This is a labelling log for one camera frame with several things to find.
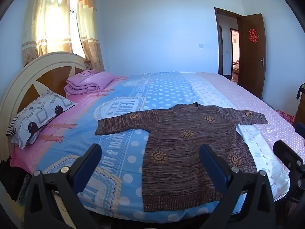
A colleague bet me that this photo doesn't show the brown knitted sweater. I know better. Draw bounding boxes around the brown knitted sweater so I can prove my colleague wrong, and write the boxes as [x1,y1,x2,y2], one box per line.
[96,103,267,212]

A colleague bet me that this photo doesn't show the dark clothes on cabinet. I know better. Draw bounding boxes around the dark clothes on cabinet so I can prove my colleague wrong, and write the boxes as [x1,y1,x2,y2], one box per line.
[296,83,305,100]

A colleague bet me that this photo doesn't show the wooden bedside cabinet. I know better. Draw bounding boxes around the wooden bedside cabinet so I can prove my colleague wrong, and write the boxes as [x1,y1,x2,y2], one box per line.
[294,93,305,127]

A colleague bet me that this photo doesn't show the blue pink patterned bedsheet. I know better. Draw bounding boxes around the blue pink patterned bedsheet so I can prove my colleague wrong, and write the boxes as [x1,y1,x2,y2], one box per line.
[10,72,304,223]

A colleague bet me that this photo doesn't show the patterned white grey pillow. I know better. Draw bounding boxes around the patterned white grey pillow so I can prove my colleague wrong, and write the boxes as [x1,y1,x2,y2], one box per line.
[6,90,76,149]

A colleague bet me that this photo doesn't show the brown wooden door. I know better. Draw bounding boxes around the brown wooden door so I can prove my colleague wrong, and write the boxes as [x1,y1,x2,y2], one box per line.
[238,14,266,99]

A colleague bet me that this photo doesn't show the red paper door decoration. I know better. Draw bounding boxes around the red paper door decoration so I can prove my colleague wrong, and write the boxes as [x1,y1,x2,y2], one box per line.
[248,28,259,43]

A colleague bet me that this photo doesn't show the cream wooden headboard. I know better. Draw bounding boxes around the cream wooden headboard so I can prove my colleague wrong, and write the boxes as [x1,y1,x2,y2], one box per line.
[1,52,87,160]

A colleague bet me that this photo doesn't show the folded pink blanket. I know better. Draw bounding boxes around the folded pink blanket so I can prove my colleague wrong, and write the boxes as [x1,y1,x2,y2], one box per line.
[64,70,115,96]

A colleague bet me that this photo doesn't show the yellow patterned curtain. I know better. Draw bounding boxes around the yellow patterned curtain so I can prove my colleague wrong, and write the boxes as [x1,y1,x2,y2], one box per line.
[22,0,104,72]

